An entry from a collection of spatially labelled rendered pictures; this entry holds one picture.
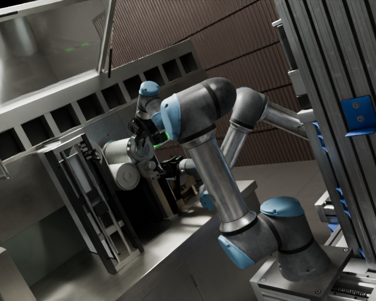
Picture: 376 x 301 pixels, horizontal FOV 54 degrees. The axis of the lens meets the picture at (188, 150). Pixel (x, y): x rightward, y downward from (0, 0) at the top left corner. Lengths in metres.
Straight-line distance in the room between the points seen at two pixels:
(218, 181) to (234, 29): 3.36
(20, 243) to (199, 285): 0.83
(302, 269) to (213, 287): 0.59
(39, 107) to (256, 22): 2.73
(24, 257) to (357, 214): 1.40
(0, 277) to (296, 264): 1.06
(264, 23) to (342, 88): 3.07
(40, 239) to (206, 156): 1.10
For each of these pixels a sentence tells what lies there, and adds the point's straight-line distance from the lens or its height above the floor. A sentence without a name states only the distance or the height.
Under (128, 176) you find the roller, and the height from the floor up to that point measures 1.17.
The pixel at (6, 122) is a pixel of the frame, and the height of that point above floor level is 1.61.
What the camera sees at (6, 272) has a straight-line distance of 1.61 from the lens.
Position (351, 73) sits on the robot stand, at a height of 1.34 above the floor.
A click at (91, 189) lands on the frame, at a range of 1.51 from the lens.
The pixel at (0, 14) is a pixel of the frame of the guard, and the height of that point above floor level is 1.94.
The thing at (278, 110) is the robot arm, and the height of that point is 1.21.
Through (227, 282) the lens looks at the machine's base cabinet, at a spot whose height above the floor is 0.60.
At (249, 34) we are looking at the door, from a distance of 4.19.
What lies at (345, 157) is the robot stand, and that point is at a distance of 1.12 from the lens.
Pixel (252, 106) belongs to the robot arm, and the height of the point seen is 1.29.
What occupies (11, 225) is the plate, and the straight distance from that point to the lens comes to 1.86.
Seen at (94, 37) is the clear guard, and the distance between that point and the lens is 1.91.
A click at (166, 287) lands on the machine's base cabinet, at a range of 1.53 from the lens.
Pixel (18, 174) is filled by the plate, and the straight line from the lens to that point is 1.86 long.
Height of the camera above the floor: 1.53
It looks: 12 degrees down
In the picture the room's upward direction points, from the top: 24 degrees counter-clockwise
